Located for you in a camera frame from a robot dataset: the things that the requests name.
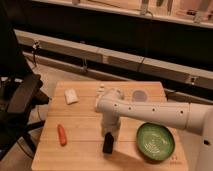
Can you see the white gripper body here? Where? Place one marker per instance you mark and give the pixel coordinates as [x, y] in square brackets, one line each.
[110, 123]

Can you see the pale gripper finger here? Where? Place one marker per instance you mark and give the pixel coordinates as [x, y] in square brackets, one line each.
[103, 134]
[116, 137]

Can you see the black eraser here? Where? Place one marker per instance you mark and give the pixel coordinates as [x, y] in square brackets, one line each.
[108, 143]

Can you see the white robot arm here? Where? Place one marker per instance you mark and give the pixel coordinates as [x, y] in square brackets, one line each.
[192, 117]

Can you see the white ceramic cup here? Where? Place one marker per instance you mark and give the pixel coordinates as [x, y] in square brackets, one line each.
[139, 96]

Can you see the small white bottle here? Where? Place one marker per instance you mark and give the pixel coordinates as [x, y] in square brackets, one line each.
[100, 90]

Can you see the wooden table board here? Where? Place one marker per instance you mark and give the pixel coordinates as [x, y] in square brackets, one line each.
[82, 124]

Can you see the green bowl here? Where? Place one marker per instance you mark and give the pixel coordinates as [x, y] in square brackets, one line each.
[155, 142]

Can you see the orange carrot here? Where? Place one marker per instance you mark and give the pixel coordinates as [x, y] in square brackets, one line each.
[62, 135]

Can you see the black office chair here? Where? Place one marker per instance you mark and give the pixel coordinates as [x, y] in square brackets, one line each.
[20, 90]

